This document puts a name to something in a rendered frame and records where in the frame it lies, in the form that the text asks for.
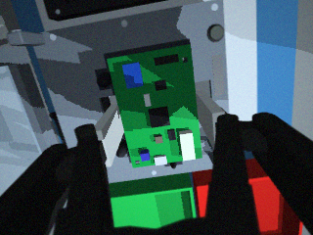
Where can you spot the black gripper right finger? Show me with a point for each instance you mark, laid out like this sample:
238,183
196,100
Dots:
286,155

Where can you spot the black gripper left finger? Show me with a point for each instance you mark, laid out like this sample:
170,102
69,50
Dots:
35,201

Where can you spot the green circuit board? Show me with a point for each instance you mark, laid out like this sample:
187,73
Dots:
156,96

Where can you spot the red bin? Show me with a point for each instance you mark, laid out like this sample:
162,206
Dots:
275,216

